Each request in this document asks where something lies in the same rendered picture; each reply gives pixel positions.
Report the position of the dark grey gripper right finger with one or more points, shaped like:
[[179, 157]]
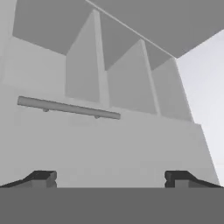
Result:
[[178, 178]]

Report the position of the pale grey drawer front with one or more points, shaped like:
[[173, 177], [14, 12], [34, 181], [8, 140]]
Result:
[[110, 151]]

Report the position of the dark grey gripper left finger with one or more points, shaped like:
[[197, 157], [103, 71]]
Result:
[[43, 178]]

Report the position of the pale grey cabinet with dividers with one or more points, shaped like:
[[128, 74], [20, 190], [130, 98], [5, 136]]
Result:
[[122, 78]]

